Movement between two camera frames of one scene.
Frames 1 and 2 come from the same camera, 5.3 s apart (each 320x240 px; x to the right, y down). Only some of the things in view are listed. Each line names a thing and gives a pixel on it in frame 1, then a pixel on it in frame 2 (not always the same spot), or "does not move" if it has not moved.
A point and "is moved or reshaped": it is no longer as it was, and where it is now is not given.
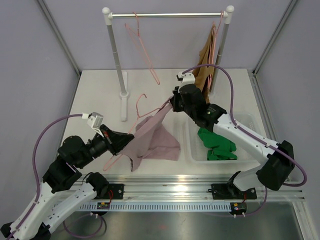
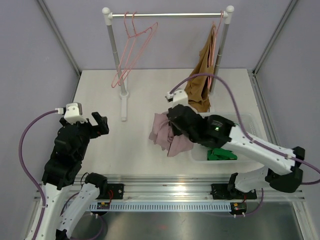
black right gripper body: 178,104 → 177,132
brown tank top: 203,75 does not move
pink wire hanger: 151,67 → 131,40
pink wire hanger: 133,124 → 140,40
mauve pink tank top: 151,140 is moved or reshaped
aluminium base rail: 182,193 does not move
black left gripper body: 109,140 → 88,131
